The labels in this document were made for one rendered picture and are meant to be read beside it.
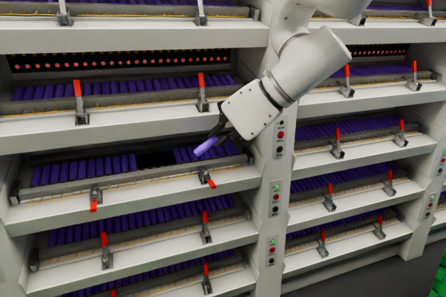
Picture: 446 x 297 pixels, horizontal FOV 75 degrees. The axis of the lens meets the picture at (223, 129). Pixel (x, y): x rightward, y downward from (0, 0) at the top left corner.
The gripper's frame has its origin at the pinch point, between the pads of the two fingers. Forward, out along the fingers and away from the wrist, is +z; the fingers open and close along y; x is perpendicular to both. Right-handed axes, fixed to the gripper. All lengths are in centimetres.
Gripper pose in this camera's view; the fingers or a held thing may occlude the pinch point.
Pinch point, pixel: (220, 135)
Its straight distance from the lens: 66.8
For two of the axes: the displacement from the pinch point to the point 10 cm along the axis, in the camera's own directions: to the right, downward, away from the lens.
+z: -7.1, 5.7, 4.2
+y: 6.0, 8.0, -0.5
